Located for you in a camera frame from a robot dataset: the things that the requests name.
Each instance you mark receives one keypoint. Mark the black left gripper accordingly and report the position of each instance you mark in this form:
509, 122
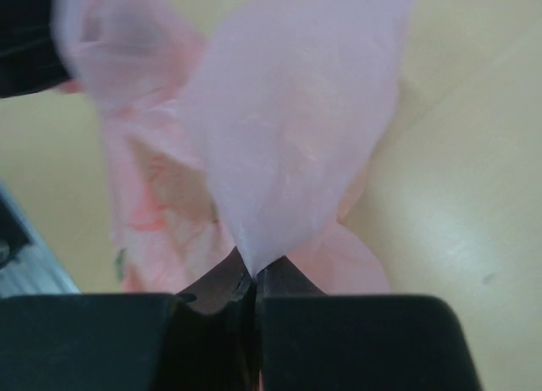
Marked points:
29, 60

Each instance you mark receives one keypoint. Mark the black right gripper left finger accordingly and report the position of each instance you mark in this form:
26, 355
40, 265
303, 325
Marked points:
227, 283

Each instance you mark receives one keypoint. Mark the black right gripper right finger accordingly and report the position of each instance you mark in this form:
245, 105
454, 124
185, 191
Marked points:
283, 278

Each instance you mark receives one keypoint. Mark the pink plastic bag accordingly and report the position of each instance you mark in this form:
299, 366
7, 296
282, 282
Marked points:
254, 139

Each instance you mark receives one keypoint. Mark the aluminium front rail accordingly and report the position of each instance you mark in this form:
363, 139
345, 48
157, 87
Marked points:
28, 267

